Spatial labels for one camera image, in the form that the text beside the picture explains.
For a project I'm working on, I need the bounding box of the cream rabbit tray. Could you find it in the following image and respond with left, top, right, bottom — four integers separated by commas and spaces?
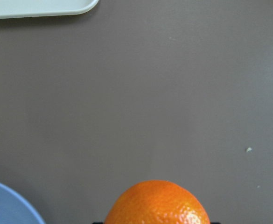
0, 0, 99, 19

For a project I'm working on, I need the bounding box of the orange tangerine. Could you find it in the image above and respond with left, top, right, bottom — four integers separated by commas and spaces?
104, 180, 210, 224

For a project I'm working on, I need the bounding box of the blue round plate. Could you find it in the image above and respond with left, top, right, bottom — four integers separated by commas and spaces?
0, 183, 45, 224

